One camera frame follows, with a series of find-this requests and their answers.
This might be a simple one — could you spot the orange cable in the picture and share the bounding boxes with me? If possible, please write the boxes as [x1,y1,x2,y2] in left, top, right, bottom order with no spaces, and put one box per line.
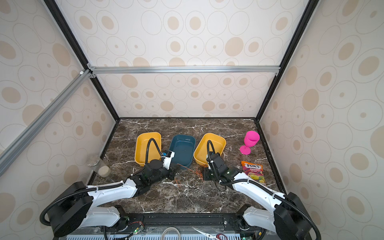
[175,163,206,184]

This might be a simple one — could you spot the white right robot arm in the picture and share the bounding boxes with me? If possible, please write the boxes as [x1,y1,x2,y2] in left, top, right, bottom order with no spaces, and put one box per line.
[207,151,322,240]

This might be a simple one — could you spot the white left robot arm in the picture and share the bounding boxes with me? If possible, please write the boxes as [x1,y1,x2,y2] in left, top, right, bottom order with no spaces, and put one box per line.
[40,160,180,238]

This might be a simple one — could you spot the right yellow plastic bin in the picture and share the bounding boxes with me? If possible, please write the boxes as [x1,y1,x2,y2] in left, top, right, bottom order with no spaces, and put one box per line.
[194,133,227,166]

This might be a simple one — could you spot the yellow plastic bin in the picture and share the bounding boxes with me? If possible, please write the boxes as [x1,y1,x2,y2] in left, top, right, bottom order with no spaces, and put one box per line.
[194,133,227,166]
[134,131,162,167]

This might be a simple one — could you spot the left yellow plastic bin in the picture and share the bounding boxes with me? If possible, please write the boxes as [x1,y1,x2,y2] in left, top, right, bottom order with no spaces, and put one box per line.
[134,131,162,167]

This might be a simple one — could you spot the orange candy bag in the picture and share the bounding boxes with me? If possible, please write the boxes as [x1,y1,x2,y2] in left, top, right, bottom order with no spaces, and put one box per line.
[241,161,266,185]

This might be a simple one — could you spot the teal plastic bin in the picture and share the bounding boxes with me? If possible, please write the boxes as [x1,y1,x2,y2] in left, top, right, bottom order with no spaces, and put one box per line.
[169,135,196,168]

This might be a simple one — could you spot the pink plastic goblet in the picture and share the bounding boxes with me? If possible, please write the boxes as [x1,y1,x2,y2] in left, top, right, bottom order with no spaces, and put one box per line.
[240,131,260,155]

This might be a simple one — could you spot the clear jar with powder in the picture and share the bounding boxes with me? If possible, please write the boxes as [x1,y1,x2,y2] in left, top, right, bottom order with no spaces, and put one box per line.
[86,155,111,178]

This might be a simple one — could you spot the horizontal aluminium bar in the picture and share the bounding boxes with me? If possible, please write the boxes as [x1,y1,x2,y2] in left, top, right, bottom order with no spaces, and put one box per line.
[91,66,280,74]

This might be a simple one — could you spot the diagonal aluminium bar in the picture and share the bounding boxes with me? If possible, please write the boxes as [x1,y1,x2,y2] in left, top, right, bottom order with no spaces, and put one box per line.
[1,69,91,175]

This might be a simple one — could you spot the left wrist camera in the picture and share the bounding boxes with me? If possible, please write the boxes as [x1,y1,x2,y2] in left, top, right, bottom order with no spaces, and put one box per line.
[162,151,175,170]

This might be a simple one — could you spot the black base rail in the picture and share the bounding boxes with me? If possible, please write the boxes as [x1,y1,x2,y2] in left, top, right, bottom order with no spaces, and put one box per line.
[111,213,263,234]

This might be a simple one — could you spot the white looped cable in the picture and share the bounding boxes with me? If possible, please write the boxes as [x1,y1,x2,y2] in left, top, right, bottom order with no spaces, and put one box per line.
[160,226,181,240]

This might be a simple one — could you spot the scissors with red handle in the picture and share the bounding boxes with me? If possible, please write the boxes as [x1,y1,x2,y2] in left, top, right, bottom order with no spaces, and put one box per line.
[192,227,228,240]

